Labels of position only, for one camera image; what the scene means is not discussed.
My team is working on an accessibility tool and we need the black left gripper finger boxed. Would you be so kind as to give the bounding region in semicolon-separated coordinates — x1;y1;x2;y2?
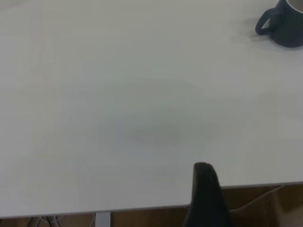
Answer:
182;162;234;227

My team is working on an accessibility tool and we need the dark grey ceramic mug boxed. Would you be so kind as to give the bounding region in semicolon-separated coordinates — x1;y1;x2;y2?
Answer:
255;0;303;48

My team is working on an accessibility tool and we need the white table leg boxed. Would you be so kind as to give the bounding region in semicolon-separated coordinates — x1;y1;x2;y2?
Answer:
95;212;111;227

